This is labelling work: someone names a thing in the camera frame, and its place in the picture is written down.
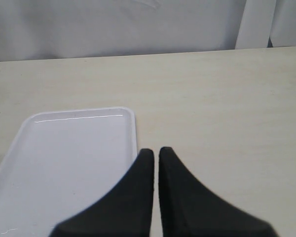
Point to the white backdrop curtain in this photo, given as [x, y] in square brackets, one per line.
[47, 29]

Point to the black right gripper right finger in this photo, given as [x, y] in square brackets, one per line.
[190, 209]

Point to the white plastic tray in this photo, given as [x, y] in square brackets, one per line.
[60, 163]

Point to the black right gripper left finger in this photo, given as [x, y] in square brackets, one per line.
[125, 211]

